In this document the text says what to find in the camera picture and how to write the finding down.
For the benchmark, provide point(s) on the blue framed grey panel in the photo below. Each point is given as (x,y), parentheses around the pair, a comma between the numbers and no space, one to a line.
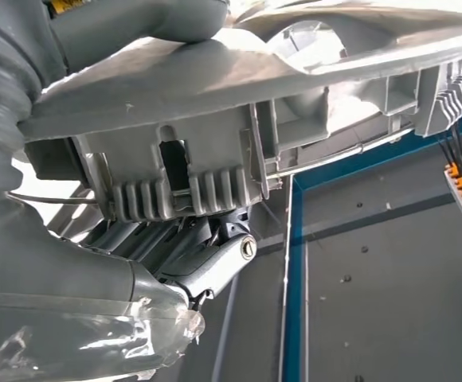
(374,290)

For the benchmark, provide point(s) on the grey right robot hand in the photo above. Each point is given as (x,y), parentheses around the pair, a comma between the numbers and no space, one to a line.
(55,316)

